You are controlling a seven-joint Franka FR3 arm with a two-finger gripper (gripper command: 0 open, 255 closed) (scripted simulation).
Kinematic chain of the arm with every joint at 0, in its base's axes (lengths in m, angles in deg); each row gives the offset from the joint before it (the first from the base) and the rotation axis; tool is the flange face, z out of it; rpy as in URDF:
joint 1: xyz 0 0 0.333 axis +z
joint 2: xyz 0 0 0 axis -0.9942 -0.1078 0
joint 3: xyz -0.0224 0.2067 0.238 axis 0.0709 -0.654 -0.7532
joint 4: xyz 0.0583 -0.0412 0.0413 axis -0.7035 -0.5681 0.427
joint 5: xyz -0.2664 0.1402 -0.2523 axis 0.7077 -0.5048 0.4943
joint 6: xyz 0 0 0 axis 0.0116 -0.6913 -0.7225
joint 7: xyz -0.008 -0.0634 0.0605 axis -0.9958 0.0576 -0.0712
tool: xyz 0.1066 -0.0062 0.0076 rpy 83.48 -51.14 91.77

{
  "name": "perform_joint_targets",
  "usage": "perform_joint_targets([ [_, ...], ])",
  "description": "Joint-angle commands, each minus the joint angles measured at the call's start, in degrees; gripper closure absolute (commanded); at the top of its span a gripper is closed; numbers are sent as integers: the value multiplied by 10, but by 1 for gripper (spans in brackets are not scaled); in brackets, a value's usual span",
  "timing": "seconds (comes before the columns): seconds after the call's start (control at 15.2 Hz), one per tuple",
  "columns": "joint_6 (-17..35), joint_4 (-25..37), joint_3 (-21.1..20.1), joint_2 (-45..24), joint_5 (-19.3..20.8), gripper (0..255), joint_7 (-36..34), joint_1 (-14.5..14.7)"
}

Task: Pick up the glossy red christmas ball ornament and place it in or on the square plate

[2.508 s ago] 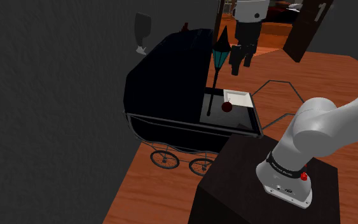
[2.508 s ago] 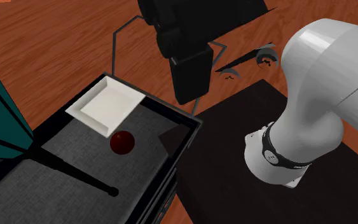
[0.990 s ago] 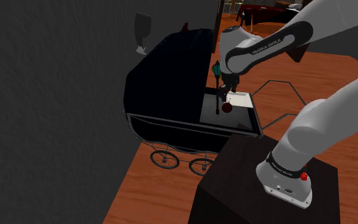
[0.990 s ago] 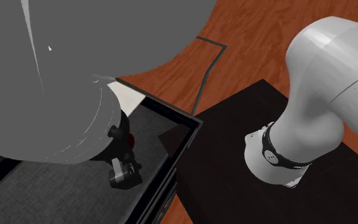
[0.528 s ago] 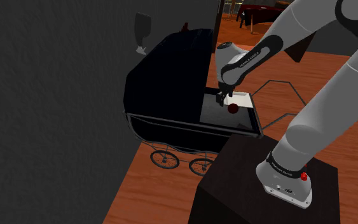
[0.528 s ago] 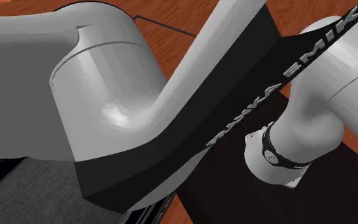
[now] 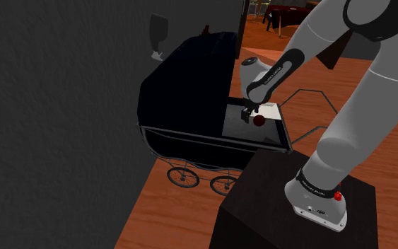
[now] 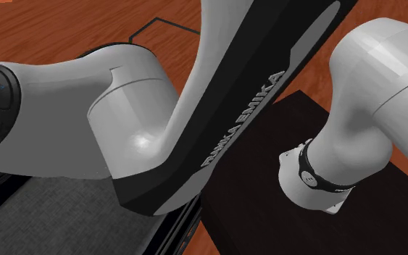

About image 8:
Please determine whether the grey table with black frame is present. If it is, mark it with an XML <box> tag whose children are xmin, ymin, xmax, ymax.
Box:
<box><xmin>0</xmin><ymin>166</ymin><xmax>202</xmax><ymax>255</ymax></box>

